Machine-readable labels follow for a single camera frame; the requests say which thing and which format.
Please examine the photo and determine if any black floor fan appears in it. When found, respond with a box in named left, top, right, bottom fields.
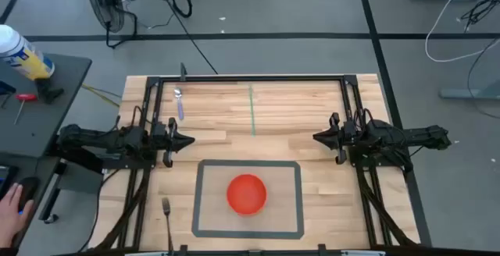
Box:
left=84, top=0, right=138, bottom=50

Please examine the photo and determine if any small black object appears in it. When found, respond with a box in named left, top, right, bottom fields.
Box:
left=0, top=80, right=17, bottom=109

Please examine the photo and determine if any yellow cable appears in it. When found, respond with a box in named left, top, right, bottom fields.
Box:
left=80, top=83, right=123, bottom=108

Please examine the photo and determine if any dark grey side table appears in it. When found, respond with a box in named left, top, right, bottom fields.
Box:
left=0, top=52, right=93, bottom=160

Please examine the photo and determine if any black aluminium table frame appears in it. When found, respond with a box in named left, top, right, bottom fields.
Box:
left=93, top=74, right=423, bottom=256

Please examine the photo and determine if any black desk leg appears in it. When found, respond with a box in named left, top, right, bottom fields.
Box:
left=38, top=162, right=68, bottom=225

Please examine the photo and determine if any blue-handled metal spoon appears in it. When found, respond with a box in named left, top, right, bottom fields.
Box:
left=173, top=87, right=185, bottom=122

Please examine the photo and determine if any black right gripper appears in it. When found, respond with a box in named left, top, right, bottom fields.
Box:
left=312, top=112, right=367, bottom=165

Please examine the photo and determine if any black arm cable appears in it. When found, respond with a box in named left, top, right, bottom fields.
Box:
left=77, top=168, right=123, bottom=254

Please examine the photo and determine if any long white cable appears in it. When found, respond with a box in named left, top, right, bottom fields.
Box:
left=424, top=0, right=500, bottom=63

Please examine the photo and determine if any long black floor cable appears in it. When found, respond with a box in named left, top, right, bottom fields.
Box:
left=154, top=0, right=219, bottom=75

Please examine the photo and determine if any white-lidded yellow wipes canister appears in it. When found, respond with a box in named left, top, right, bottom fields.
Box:
left=0, top=24, right=55, bottom=82

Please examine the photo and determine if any black computer mouse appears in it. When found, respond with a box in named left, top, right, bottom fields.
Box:
left=17, top=176, right=41, bottom=215

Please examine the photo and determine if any dark keyboard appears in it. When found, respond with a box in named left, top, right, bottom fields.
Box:
left=0, top=165, right=19, bottom=201

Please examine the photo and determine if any red bowl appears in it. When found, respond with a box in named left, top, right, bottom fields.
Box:
left=226, top=173, right=269, bottom=216

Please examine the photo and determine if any red-handled screwdriver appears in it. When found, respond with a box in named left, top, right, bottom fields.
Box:
left=13, top=93, right=39, bottom=126

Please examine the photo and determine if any person's hand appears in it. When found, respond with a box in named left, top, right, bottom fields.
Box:
left=0, top=183, right=35, bottom=249

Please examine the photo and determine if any thin black cable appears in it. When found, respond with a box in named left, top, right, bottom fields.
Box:
left=466, top=39, right=500, bottom=119

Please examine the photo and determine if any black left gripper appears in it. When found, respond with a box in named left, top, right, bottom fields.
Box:
left=150, top=117, right=195, bottom=169

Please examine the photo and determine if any black hand tool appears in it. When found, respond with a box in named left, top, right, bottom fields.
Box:
left=35, top=76, right=65, bottom=105

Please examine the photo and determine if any coiled black cable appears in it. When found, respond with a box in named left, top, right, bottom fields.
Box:
left=170, top=0, right=194, bottom=19

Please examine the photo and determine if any beige mat with grey border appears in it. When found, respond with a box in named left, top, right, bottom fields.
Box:
left=191, top=159, right=305, bottom=240

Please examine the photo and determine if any tangled black cable bundle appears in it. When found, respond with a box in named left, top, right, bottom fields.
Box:
left=460, top=0, right=500, bottom=26

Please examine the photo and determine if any black-handled metal fork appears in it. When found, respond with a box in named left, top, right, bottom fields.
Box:
left=161, top=197, right=175, bottom=254

